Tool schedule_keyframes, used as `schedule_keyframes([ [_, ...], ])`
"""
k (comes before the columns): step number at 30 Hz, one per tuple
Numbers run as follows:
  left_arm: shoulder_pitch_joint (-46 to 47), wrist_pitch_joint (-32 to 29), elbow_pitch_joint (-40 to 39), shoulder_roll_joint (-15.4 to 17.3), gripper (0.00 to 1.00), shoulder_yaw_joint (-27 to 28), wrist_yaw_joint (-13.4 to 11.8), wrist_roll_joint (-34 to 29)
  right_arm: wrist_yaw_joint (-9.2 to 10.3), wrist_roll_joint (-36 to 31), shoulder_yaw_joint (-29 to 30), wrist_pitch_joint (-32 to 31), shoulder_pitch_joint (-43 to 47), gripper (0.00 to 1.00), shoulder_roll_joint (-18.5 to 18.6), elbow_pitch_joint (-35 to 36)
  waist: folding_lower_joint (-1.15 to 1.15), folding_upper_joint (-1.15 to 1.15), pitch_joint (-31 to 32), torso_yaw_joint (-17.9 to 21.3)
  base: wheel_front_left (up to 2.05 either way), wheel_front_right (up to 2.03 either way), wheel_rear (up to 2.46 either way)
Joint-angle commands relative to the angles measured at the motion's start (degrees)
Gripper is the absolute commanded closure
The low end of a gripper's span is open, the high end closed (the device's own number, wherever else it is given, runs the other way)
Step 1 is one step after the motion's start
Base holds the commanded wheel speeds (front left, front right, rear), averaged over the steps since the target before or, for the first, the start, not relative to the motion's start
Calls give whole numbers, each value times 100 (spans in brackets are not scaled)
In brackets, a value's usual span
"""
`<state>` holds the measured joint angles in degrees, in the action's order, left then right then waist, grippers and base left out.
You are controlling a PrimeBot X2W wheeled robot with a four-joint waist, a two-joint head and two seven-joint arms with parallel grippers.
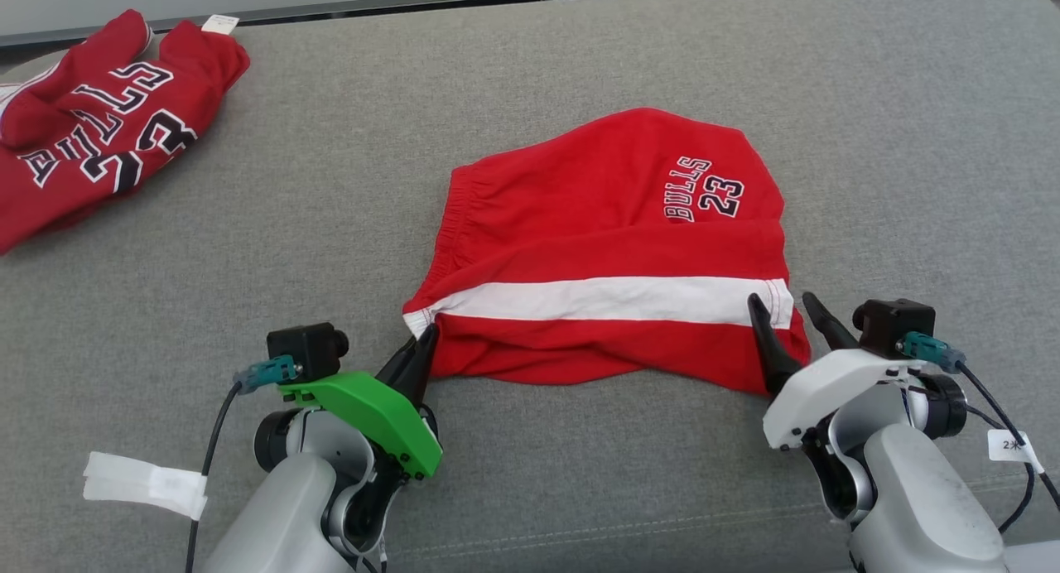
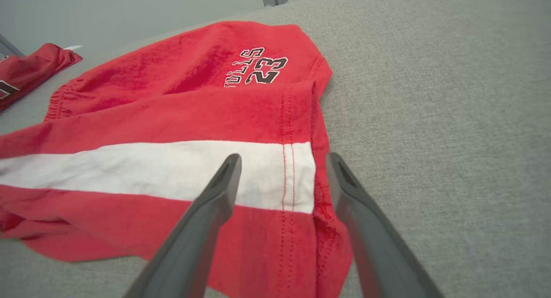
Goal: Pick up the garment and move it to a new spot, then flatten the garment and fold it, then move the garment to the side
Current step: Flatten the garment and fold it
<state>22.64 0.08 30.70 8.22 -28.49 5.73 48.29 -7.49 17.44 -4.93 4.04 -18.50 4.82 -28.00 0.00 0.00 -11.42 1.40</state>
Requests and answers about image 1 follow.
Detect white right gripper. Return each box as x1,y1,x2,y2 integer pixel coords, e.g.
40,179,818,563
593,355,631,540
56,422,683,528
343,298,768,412
748,291,928,451

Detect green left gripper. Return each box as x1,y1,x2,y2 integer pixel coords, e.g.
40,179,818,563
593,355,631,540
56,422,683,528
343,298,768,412
277,323,444,480

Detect red white-striped Bulls shorts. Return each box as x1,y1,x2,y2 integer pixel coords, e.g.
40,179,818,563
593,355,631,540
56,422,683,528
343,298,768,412
403,108,812,396

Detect red Bulls 23 jersey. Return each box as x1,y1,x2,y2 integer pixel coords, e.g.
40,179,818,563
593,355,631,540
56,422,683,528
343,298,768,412
0,8,251,255

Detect white tape flag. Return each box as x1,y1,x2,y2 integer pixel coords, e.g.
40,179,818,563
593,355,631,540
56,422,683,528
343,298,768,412
83,451,208,522

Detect teal right cable connector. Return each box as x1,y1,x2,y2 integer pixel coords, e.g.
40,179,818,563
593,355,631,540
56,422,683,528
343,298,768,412
899,331,967,373

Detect teal cable connector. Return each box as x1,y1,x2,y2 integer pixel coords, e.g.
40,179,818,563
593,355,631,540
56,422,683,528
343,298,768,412
234,355,299,394
899,331,967,373

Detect teal left cable connector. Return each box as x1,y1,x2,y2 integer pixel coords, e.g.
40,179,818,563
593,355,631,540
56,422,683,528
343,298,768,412
234,355,299,394

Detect black right camera cable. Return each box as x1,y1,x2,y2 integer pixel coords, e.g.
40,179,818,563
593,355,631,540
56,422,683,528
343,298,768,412
952,362,1060,534

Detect black camera cable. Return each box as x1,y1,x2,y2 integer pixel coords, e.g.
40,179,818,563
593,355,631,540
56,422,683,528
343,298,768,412
952,362,1060,534
184,381,243,573

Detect black left camera cable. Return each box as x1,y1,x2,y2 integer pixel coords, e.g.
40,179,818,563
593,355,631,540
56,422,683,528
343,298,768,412
184,381,243,573

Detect small white cable label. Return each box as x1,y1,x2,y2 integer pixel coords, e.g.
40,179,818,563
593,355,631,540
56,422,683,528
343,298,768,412
988,429,1036,462

